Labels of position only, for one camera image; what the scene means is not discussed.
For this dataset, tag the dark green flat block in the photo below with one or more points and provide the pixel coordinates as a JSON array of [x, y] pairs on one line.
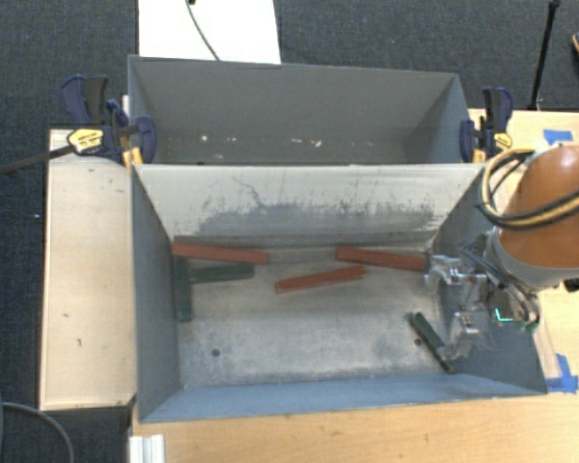
[[183, 292], [427, 333], [224, 273]]

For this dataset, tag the red-brown flat block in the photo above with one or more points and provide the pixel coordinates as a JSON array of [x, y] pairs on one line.
[[381, 258], [320, 279], [219, 253]]

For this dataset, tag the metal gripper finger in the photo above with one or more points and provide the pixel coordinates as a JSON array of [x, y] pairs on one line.
[[445, 270], [464, 328]]

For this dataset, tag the grey metal bin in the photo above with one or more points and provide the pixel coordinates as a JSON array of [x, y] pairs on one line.
[[294, 345]]

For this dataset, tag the pale wood board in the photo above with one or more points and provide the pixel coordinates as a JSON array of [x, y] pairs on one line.
[[87, 268]]

